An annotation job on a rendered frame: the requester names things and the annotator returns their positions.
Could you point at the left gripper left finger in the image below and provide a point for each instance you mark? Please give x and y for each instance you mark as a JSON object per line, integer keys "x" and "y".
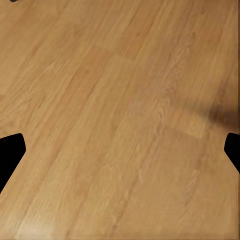
{"x": 12, "y": 149}

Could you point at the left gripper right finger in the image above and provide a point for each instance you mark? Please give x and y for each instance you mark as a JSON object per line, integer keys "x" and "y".
{"x": 232, "y": 149}

